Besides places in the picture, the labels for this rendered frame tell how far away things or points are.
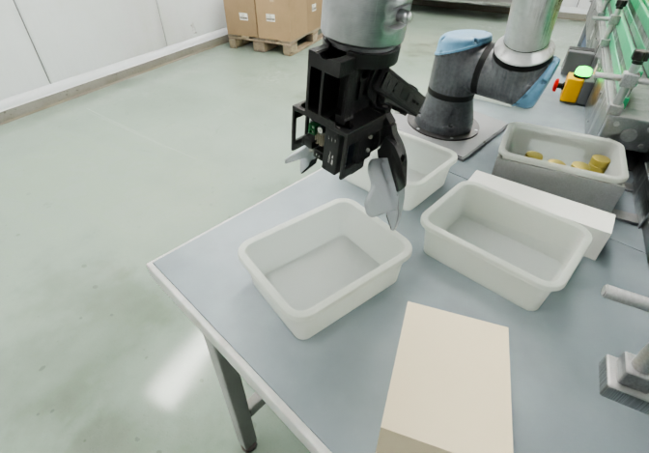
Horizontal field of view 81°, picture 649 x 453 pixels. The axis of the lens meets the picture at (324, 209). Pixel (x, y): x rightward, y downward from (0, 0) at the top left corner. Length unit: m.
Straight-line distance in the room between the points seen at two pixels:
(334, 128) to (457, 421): 0.31
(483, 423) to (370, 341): 0.18
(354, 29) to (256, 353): 0.41
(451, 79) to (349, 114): 0.65
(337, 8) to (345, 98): 0.07
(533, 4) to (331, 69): 0.58
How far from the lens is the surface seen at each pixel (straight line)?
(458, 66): 0.98
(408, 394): 0.45
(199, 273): 0.67
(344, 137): 0.37
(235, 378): 0.96
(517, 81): 0.94
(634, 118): 1.02
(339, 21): 0.34
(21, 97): 3.72
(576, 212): 0.78
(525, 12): 0.87
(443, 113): 1.02
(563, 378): 0.61
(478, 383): 0.47
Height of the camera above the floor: 1.22
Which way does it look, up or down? 38 degrees down
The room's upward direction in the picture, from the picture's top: straight up
